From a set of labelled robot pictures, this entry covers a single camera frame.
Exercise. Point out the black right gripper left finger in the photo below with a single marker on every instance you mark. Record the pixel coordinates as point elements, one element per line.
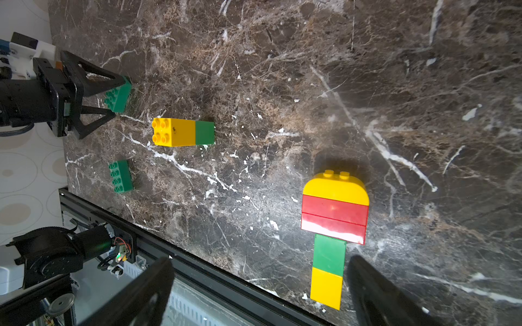
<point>141,302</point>

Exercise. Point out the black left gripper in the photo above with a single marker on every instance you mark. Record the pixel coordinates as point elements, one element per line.
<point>32,98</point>

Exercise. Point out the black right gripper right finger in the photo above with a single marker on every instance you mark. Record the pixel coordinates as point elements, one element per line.
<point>377,301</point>

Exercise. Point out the green long lego brick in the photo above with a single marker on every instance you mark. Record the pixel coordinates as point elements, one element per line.
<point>121,176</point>
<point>116,98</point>

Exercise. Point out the yellow square lego brick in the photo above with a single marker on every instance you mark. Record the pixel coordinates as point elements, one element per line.
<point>326,288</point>

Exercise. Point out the green square lego brick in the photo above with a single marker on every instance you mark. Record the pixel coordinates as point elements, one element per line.
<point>329,254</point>
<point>204,133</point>

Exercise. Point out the red long lego brick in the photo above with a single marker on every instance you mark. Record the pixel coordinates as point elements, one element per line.
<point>337,219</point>

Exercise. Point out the yellow rounded lego brick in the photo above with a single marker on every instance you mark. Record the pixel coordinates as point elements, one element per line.
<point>170,132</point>

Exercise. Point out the yellow long lego brick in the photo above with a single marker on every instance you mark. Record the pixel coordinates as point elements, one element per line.
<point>337,186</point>

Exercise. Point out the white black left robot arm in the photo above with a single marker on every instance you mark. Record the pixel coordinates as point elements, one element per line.
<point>47,252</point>

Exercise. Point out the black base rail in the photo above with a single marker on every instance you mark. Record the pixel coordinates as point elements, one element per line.
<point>243,298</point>

